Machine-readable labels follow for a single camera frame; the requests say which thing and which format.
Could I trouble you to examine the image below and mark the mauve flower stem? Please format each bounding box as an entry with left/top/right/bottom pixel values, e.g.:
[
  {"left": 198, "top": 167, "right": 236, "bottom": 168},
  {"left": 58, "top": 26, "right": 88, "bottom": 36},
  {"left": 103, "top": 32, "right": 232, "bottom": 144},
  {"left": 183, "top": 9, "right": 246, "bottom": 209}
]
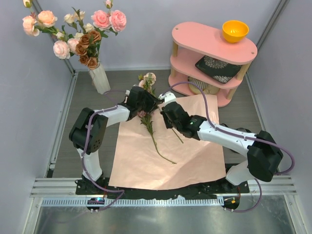
[{"left": 137, "top": 111, "right": 176, "bottom": 165}]

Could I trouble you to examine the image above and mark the peach rose flower stem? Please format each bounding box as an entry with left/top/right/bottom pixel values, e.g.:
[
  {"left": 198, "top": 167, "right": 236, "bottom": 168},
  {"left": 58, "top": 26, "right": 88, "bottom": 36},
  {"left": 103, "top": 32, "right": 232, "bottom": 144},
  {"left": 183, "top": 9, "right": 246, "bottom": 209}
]
[{"left": 137, "top": 72, "right": 185, "bottom": 144}]

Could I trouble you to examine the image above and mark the pink wrapping paper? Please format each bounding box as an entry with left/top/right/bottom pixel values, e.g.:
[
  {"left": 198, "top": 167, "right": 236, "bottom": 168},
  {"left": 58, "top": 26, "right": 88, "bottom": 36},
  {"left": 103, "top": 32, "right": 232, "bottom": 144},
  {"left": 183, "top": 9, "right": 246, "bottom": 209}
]
[{"left": 108, "top": 94, "right": 227, "bottom": 191}]

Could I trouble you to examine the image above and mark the black ribbon with gold lettering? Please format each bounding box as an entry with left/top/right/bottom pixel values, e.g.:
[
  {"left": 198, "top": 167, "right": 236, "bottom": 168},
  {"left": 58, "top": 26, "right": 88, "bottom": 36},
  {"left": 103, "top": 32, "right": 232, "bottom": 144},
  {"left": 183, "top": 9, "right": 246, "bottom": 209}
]
[{"left": 236, "top": 128, "right": 251, "bottom": 133}]

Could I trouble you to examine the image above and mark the brown rose flower stem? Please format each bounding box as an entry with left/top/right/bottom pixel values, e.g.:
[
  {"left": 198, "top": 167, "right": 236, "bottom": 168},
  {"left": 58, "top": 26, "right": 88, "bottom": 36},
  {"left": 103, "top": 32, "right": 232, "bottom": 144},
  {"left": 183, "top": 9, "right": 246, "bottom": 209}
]
[{"left": 75, "top": 30, "right": 101, "bottom": 70}]

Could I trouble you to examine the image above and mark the light pink peony stem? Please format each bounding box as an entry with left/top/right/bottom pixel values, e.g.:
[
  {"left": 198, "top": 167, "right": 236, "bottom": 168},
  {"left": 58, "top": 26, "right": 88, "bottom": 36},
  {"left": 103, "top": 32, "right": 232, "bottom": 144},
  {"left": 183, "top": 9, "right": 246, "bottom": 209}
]
[{"left": 53, "top": 38, "right": 79, "bottom": 59}]

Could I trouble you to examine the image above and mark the cream rose flower stem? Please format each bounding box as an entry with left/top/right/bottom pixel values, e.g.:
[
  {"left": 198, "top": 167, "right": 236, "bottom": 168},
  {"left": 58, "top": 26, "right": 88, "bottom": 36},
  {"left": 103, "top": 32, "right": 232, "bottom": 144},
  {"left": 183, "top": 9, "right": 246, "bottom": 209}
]
[{"left": 56, "top": 8, "right": 95, "bottom": 41}]

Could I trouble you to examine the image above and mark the peach peony flower stem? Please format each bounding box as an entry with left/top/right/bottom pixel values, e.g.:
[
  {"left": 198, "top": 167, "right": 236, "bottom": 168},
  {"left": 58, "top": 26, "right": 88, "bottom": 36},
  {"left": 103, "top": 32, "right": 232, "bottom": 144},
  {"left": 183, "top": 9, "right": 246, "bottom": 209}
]
[{"left": 22, "top": 0, "right": 68, "bottom": 41}]

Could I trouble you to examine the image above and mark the pink rose flower stem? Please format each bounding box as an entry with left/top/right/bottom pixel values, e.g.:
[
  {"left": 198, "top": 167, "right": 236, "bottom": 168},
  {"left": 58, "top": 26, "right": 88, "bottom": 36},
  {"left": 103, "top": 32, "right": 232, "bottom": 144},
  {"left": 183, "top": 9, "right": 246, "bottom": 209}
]
[{"left": 91, "top": 0, "right": 127, "bottom": 35}]

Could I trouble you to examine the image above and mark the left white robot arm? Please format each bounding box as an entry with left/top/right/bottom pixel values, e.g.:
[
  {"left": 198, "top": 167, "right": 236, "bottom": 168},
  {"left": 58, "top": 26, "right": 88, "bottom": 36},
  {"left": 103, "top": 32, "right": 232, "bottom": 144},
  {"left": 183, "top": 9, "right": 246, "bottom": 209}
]
[{"left": 69, "top": 86, "right": 164, "bottom": 195}]

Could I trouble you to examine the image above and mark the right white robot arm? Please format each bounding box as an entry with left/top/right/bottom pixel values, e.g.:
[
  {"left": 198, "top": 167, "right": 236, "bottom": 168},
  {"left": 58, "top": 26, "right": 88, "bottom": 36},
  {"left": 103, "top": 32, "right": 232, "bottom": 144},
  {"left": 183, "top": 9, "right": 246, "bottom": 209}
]
[{"left": 161, "top": 101, "right": 283, "bottom": 193}]

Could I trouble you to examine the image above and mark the white ribbed ceramic vase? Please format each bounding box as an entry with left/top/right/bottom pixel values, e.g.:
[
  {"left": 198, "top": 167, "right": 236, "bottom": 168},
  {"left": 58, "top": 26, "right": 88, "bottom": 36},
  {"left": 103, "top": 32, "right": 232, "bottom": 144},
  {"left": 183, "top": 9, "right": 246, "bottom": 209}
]
[{"left": 89, "top": 64, "right": 111, "bottom": 95}]

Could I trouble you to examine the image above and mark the striped ceramic bowl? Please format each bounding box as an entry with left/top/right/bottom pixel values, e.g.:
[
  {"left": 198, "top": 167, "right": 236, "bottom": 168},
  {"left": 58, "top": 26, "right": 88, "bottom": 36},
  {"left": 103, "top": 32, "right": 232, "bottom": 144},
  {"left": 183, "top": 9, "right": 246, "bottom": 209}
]
[{"left": 188, "top": 77, "right": 220, "bottom": 95}]

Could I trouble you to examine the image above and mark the pink three-tier shelf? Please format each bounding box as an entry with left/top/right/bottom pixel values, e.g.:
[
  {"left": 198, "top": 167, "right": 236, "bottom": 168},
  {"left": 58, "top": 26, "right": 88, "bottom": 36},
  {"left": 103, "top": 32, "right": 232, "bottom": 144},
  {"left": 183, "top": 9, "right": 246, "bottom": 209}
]
[{"left": 168, "top": 20, "right": 257, "bottom": 107}]

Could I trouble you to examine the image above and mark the black floral square plate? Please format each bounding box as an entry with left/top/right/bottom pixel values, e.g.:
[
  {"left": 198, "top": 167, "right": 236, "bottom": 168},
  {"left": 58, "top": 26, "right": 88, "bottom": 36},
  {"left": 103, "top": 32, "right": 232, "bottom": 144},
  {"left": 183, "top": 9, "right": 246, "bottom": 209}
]
[{"left": 195, "top": 56, "right": 242, "bottom": 84}]

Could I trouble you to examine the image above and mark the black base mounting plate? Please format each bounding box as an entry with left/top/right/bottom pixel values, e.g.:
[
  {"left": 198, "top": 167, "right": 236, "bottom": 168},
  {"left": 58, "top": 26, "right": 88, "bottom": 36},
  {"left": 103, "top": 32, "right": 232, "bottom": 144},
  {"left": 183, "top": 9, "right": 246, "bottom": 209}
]
[{"left": 75, "top": 176, "right": 250, "bottom": 200}]

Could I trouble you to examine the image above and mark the orange plastic bowl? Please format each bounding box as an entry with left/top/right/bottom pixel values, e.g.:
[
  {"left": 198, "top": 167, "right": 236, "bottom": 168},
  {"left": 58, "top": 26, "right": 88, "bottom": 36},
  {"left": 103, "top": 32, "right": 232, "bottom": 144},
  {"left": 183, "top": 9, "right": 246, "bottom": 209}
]
[{"left": 222, "top": 20, "right": 249, "bottom": 43}]

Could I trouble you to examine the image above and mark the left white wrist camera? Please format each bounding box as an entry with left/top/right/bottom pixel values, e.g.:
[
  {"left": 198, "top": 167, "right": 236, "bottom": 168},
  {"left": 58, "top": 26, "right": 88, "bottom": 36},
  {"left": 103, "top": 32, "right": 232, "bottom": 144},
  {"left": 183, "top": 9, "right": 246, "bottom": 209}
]
[{"left": 123, "top": 90, "right": 130, "bottom": 103}]

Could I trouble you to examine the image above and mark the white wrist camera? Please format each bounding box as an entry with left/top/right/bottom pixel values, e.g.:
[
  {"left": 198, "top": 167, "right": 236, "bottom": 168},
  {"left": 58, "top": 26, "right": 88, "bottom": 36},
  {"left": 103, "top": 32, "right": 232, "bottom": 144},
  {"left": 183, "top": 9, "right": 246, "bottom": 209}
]
[
  {"left": 123, "top": 90, "right": 130, "bottom": 103},
  {"left": 158, "top": 92, "right": 176, "bottom": 106}
]

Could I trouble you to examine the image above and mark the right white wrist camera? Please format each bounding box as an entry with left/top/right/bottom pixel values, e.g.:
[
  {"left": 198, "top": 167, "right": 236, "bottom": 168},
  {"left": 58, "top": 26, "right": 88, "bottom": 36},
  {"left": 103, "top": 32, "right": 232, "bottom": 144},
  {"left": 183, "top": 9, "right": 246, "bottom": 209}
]
[{"left": 158, "top": 92, "right": 176, "bottom": 106}]

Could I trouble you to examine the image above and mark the white perforated cable duct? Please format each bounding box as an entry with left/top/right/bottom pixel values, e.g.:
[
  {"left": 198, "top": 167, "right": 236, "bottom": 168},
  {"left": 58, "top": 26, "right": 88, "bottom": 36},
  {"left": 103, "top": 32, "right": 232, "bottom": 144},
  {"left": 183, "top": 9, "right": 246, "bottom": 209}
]
[{"left": 41, "top": 196, "right": 224, "bottom": 207}]

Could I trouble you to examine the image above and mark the aluminium frame rail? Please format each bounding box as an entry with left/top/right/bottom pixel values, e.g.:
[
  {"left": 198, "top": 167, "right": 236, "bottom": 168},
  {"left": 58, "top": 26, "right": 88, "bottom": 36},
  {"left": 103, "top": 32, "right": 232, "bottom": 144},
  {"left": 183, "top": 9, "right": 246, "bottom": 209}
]
[{"left": 31, "top": 175, "right": 297, "bottom": 197}]

